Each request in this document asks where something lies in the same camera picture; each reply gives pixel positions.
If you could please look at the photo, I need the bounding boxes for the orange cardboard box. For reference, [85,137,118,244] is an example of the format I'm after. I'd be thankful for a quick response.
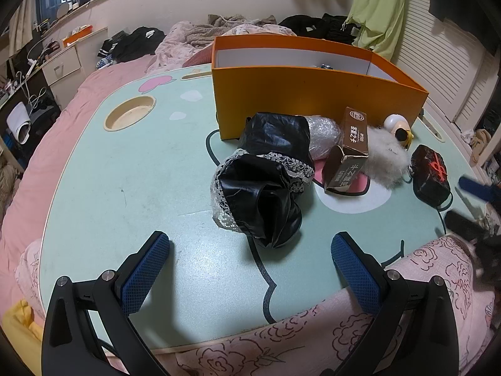
[211,34,430,142]

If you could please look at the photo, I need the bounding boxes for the black clothes with white stripes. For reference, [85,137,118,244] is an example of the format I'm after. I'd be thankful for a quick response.
[97,27,167,63]

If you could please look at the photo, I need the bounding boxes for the white drawer cabinet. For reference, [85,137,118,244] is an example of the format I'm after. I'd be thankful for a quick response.
[41,27,108,87]

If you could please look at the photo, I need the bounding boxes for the beige towel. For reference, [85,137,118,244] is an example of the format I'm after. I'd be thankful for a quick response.
[184,13,255,45]

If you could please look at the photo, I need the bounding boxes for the white and yellow toy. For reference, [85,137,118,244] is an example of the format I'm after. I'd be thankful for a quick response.
[383,113,415,150]

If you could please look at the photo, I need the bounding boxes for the white curved object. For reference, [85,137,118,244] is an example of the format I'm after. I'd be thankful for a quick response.
[7,101,32,144]

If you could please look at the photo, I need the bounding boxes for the brown paper carton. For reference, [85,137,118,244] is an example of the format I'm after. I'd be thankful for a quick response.
[322,107,369,194]

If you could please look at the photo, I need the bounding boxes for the yellow cloth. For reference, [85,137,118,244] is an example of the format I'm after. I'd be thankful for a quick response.
[0,300,45,376]

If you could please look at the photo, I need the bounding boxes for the mint green desktop table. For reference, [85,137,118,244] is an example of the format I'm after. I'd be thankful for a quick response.
[39,63,490,355]

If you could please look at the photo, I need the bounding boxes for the black plastic bag with lace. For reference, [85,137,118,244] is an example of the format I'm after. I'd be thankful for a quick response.
[211,112,316,249]

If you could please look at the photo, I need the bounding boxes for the small orange tissue box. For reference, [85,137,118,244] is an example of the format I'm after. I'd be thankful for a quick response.
[62,25,94,47]

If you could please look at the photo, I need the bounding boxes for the pink rose print blanket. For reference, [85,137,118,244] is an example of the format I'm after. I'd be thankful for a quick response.
[13,235,499,376]

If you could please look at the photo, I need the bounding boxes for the black pouch with red mark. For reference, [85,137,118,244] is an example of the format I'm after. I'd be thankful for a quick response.
[410,144,451,208]

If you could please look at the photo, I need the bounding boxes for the beige plush item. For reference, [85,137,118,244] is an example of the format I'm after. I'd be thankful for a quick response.
[470,129,492,163]

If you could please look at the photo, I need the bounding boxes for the dark red pillow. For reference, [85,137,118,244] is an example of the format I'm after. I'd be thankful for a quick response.
[184,47,214,68]

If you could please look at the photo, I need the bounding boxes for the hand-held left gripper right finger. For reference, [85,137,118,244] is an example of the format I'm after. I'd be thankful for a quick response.
[331,231,460,376]

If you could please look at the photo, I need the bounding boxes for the white fluffy fur ball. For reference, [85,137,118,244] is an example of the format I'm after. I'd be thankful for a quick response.
[358,125,411,186]

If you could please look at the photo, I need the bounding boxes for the pile of black clothes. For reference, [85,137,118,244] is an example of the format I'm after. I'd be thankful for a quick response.
[279,13,363,44]

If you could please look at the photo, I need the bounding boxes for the dark hanging garment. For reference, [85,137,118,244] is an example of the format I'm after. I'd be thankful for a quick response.
[428,0,501,53]

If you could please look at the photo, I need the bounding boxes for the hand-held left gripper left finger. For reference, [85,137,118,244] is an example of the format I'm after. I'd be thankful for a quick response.
[41,230,173,376]

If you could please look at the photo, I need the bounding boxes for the light green hanging garment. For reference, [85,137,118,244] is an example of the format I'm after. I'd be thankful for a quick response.
[344,0,410,61]

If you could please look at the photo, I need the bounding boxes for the white slatted closet door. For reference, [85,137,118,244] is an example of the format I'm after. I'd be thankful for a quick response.
[391,0,501,134]

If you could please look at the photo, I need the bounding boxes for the clear bubble wrap bundle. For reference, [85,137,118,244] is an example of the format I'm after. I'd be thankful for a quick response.
[307,115,341,161]

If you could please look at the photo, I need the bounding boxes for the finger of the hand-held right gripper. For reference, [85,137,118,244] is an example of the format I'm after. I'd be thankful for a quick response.
[445,209,501,245]
[457,175,501,205]

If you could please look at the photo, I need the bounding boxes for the pale pink floral quilt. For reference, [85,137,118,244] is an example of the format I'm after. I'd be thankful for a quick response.
[147,21,298,73]

